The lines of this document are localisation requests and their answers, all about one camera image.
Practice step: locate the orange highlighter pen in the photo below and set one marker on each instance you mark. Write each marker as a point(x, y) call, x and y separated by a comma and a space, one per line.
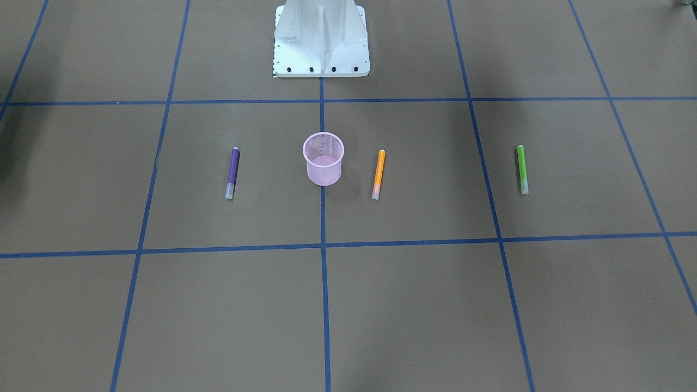
point(378, 176)

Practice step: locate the pink mesh pen holder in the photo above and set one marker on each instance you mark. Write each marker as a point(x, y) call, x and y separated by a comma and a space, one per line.
point(323, 153)

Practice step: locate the purple highlighter pen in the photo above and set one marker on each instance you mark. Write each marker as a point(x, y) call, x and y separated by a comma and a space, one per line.
point(232, 173)

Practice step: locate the white pedestal column base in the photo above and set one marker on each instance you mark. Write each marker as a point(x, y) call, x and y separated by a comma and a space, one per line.
point(315, 39)

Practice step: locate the green highlighter pen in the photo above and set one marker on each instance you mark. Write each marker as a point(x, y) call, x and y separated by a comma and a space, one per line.
point(522, 173)

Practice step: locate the blue tape grid lines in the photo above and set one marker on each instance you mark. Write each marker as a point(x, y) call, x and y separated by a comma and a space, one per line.
point(124, 268)

